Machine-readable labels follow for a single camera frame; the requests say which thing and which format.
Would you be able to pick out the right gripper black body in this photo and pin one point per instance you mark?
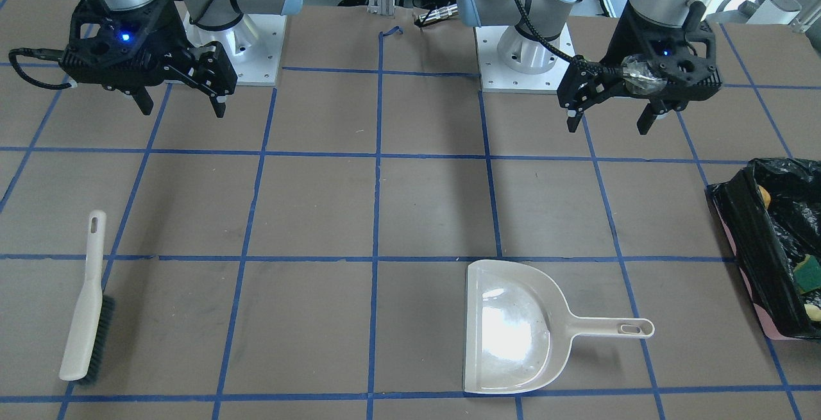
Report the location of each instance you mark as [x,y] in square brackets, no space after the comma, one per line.
[168,34]

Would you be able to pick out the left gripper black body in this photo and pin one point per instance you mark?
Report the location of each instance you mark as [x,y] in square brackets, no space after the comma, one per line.
[621,43]

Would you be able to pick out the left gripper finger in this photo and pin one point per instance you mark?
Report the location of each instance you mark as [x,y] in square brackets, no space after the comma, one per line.
[584,84]
[655,110]

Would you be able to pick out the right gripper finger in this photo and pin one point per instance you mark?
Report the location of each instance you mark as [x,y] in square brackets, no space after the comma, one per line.
[143,100]
[207,69]

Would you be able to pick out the brown toy potato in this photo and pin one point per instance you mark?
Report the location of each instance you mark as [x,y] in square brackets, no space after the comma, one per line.
[765,196]

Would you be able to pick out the yellow sponge piece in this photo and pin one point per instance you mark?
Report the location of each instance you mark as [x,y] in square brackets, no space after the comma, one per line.
[806,274]

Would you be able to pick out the beige plastic dustpan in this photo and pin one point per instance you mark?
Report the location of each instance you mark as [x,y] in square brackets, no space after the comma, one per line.
[520,329]

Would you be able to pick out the white hand brush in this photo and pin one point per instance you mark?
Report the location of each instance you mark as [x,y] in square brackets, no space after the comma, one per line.
[93,312]

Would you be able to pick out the pale toy croissant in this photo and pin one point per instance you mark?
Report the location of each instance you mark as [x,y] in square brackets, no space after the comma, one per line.
[813,312]

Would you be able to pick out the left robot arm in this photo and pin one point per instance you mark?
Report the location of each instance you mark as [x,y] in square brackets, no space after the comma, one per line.
[544,20]

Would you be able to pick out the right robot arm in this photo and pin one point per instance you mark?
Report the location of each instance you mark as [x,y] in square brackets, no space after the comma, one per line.
[211,15]

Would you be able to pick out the bin with black bag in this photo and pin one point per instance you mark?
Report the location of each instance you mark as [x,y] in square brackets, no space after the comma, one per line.
[768,244]

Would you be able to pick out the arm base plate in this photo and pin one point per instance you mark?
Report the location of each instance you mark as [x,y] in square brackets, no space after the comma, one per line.
[512,63]
[254,47]

